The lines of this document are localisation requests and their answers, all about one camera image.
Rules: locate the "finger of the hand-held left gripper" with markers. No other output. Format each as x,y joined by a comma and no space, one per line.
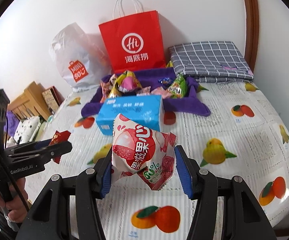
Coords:
52,151
34,145

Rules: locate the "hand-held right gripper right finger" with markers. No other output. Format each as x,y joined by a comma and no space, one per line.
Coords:
185,177

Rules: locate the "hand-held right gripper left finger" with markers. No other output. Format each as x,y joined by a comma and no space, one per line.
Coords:
107,180

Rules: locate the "red white lychee snack packet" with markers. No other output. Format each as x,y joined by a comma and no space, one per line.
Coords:
139,155

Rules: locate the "purple towel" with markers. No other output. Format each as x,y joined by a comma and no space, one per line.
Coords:
184,107

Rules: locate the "panda print snack packet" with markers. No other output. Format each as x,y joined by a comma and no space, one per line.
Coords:
106,86

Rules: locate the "yellow orange snack packet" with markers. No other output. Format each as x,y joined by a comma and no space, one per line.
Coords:
114,93

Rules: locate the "pink peach snack packet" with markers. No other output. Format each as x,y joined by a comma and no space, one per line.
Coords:
160,92

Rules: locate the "green snack packet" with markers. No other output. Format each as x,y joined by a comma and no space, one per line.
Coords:
178,87

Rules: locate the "pink brown-print snack packet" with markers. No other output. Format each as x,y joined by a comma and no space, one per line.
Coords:
144,91

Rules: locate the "blue snack packet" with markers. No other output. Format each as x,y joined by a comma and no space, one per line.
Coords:
165,80

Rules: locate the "yellow pink snack packet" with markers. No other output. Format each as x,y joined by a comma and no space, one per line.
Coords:
129,80

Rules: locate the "person's left hand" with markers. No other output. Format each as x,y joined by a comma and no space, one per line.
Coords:
12,206

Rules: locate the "purple plush cloth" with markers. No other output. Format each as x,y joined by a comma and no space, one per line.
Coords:
12,120

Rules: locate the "white black-spotted pillow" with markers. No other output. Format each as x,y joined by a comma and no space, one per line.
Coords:
27,127

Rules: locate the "wooden headboard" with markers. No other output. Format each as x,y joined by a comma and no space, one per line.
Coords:
29,97

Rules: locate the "patterned cardboard box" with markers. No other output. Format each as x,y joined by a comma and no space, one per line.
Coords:
49,98

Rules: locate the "fruit print tablecloth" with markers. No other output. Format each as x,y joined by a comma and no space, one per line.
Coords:
209,120

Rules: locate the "blue tissue pack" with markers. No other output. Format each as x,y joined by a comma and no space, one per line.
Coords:
129,107

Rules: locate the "white plastic bag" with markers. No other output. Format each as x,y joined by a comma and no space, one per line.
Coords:
69,50

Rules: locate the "grey checked folded sheet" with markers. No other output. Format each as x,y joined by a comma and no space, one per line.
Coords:
204,57

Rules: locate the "red paper bag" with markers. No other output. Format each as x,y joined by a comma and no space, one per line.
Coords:
134,30

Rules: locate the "brown wooden door frame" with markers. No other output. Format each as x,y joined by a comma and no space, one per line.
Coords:
250,30

